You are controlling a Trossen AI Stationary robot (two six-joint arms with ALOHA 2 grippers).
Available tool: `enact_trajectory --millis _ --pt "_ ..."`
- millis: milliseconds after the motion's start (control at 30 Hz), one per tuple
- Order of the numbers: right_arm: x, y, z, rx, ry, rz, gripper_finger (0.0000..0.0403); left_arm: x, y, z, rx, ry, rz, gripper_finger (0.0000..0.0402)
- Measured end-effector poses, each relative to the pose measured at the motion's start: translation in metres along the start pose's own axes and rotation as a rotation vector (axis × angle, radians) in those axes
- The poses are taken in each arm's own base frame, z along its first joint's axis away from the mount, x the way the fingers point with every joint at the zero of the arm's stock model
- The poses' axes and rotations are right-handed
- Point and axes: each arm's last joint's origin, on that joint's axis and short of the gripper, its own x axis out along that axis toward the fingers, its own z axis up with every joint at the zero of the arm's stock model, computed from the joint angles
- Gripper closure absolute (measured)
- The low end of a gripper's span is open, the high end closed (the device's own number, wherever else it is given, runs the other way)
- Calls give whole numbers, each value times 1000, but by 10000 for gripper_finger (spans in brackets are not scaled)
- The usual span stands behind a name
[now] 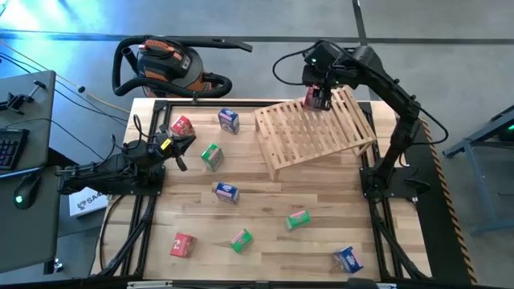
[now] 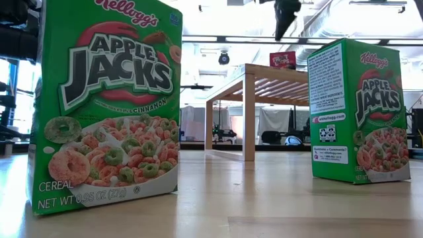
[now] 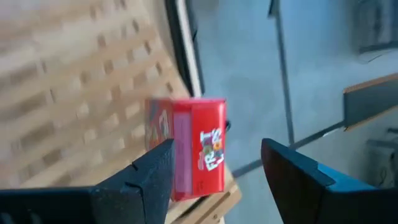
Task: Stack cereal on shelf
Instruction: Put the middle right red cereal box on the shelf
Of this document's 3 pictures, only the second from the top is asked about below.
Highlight long ceiling light bar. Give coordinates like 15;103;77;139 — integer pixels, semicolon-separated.
181;34;423;46

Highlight silver ceiling air duct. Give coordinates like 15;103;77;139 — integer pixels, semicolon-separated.
295;6;334;65

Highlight white hanging cloth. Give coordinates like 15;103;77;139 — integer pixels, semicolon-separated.
257;107;291;145

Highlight wooden slatted shelf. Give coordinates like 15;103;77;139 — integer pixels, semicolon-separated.
204;63;310;162

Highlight black background gantry bar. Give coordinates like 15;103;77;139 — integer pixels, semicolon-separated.
180;85;214;91

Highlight green Apple Jacks cereal box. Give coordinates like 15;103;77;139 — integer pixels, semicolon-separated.
26;0;184;216
306;38;412;185

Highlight red Froot Loops cereal box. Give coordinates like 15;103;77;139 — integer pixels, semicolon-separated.
269;51;297;70

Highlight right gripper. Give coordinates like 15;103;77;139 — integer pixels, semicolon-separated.
258;0;303;42

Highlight large bright window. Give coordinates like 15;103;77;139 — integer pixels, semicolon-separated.
0;58;42;139

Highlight black office chair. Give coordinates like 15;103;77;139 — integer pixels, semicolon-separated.
260;130;282;145

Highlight black table frame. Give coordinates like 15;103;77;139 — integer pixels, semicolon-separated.
0;140;423;159

